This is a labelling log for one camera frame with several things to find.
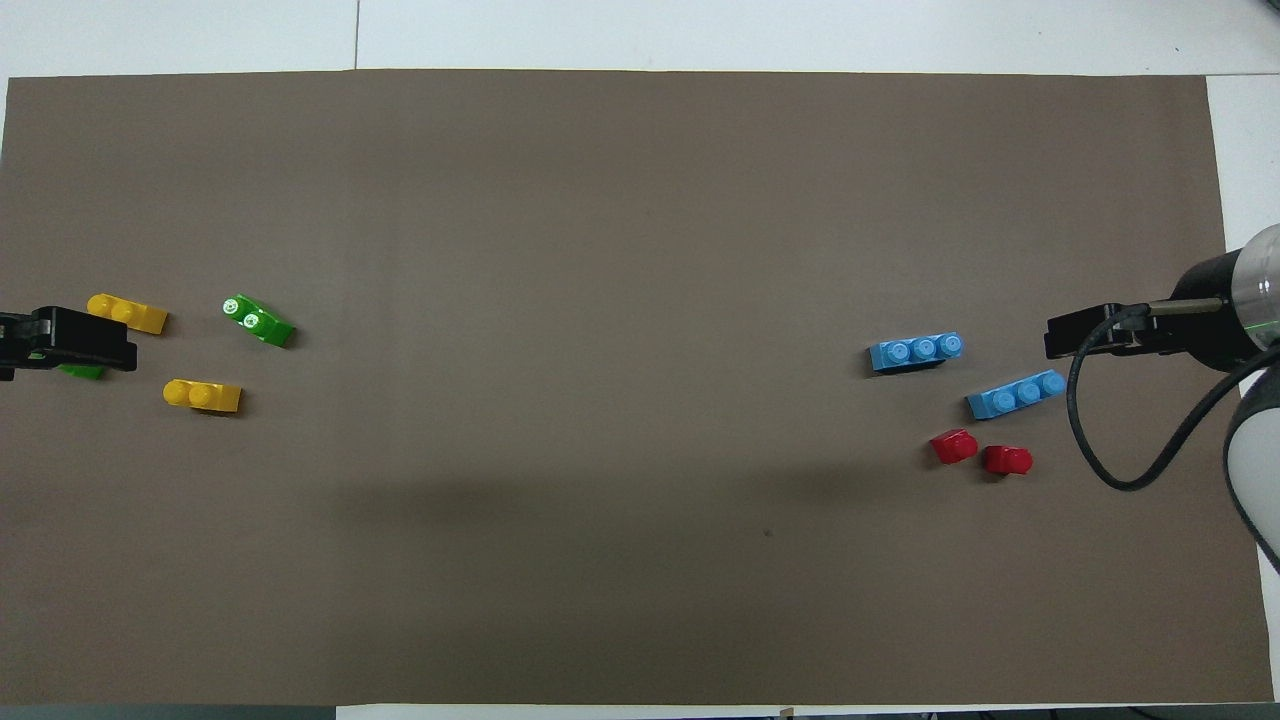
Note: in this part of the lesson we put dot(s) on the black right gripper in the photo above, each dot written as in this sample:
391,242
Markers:
1140,338

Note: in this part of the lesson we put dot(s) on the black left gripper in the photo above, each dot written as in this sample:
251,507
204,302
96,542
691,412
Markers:
80,345

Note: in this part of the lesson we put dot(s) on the green two-stud block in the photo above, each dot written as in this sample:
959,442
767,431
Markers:
85,373
260,321

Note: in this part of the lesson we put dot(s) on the blue three-stud block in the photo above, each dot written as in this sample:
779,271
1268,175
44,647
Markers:
1015,396
915,353

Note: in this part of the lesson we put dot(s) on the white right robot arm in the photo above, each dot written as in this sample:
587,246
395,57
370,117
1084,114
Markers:
1215,310

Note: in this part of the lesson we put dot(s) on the yellow two-stud block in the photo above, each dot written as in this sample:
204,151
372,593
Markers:
128,315
203,397

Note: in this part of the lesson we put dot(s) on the red one-stud block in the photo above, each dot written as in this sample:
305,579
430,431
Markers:
1008,461
955,447

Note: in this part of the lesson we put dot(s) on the brown table mat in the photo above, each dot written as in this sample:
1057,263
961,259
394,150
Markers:
640,250

